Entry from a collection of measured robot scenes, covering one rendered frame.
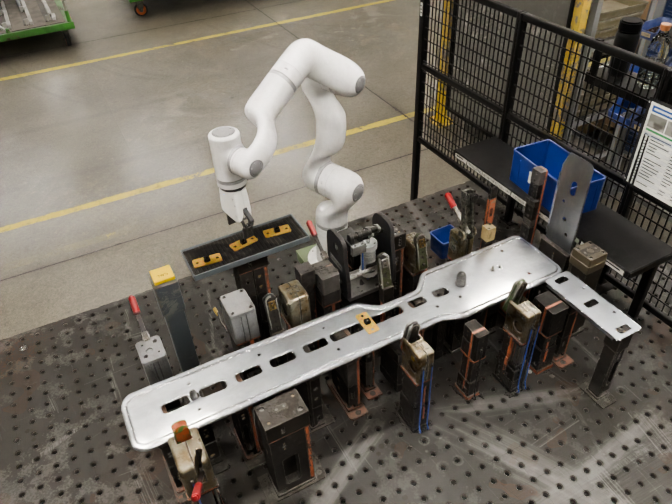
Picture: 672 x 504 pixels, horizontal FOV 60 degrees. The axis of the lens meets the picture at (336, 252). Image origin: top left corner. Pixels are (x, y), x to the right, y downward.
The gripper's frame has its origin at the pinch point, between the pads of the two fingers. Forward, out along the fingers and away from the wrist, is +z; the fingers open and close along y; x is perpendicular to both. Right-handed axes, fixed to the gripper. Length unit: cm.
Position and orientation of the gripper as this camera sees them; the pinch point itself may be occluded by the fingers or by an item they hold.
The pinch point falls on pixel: (240, 227)
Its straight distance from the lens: 176.6
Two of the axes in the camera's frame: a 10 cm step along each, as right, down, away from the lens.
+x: 7.9, -4.2, 4.6
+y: 6.2, 4.8, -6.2
